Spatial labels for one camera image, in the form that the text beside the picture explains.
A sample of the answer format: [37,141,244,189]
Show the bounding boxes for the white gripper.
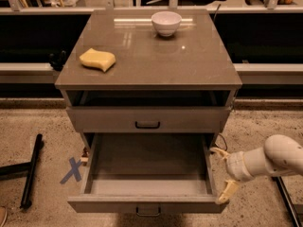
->
[210,148,254,204]

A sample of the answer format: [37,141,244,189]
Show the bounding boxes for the grey drawer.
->
[66,107,230,133]
[68,133,226,217]

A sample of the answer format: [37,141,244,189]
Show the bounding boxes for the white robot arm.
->
[210,134,303,204]

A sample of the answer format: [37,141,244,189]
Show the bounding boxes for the grey top drawer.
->
[66,107,230,133]

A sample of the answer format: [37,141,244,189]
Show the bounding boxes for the grey drawer cabinet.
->
[56,10,241,143]

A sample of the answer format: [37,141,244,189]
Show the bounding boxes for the black stand leg right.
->
[273,177,303,227]

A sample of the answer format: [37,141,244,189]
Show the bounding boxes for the black stand leg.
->
[273,177,303,227]
[0,133,44,209]

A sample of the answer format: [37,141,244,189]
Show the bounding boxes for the blue tape cross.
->
[60,158,81,184]

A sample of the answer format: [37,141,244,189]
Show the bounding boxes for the white bowl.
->
[151,11,182,37]

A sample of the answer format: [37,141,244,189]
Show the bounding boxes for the yellow sponge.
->
[80,48,116,72]

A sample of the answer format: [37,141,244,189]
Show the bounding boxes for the black stand leg left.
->
[0,133,44,209]

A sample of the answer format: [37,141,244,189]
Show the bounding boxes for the black cable on floor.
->
[214,133,229,153]

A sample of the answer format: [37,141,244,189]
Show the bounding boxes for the black clamp on rail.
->
[49,50,67,71]

